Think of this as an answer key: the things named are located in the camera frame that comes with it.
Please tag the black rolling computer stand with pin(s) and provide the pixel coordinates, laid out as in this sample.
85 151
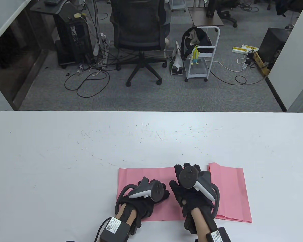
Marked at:
73 37

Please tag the person's right forearm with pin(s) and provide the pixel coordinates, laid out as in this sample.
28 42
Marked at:
200 221

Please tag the person's left hand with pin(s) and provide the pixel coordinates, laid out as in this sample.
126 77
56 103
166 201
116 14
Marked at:
144 204

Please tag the grey black handheld controller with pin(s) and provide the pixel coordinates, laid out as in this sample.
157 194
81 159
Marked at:
188 177
156 191

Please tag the white rolling cart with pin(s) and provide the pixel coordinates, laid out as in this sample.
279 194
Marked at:
200 70

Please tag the black cabinet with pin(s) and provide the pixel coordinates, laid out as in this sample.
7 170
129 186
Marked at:
272 45

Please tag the brown side table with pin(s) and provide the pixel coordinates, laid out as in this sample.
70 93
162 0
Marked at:
204 17

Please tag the person's right hand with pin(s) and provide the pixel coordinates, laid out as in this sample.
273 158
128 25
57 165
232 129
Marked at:
189 201

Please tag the cardboard box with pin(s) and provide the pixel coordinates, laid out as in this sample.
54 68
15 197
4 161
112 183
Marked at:
262 64

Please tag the black white shopping bag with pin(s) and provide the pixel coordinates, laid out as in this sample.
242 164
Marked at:
176 63

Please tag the white yellow power strip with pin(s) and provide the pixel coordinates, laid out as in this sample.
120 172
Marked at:
245 48

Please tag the yellow toy figure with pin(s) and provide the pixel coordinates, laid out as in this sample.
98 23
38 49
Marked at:
195 55

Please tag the pink cloth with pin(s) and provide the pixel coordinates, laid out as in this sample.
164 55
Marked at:
233 219
146 174

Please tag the person's left forearm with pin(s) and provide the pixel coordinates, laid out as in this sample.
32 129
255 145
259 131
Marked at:
126 214

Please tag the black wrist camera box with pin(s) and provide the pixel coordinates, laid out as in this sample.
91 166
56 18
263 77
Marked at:
115 229
218 235

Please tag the black keyboard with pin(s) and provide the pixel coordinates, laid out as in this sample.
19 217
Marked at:
51 2

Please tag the black mesh office chair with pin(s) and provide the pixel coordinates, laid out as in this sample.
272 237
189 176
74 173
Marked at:
139 25

